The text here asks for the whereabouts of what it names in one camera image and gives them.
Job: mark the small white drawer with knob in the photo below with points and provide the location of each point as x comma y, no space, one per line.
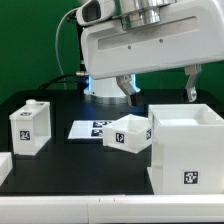
30,127

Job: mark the large white drawer housing box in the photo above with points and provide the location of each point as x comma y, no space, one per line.
187,149

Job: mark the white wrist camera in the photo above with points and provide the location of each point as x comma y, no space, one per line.
95,11

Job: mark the white marker sheet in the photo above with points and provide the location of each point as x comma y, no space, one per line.
87,129

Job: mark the white left rail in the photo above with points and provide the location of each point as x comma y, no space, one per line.
5,165

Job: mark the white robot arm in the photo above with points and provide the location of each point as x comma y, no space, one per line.
126,37

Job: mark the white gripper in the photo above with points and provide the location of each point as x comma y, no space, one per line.
151,35

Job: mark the white drawer tray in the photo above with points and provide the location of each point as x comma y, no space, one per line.
130,133

